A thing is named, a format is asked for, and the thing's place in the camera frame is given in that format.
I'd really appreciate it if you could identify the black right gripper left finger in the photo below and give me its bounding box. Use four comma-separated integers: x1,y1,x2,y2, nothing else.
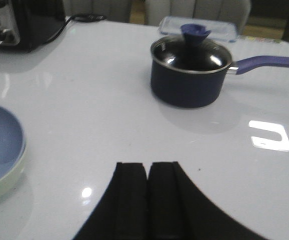
74,162,147,240

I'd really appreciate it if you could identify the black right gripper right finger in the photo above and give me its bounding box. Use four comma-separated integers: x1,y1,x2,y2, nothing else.
148,162,264,240

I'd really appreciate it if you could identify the green bowl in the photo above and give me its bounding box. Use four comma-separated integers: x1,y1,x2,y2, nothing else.
0,143,27,198

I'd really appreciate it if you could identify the blue bowl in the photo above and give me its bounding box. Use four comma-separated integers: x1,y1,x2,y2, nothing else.
0,106,26,180

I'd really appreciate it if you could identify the dark blue saucepan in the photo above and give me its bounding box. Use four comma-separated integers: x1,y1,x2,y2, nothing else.
150,55,289,108

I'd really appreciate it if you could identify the glass pot lid blue knob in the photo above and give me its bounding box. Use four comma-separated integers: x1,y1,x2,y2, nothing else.
150,23,233,74

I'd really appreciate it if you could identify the beige armchair right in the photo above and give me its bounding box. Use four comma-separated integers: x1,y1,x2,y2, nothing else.
144,0,252,34

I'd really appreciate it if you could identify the black and silver toaster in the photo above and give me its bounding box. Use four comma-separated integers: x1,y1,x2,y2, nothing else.
0,0,66,51

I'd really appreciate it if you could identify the black toaster power cord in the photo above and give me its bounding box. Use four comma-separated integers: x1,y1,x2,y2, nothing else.
45,13,108,44

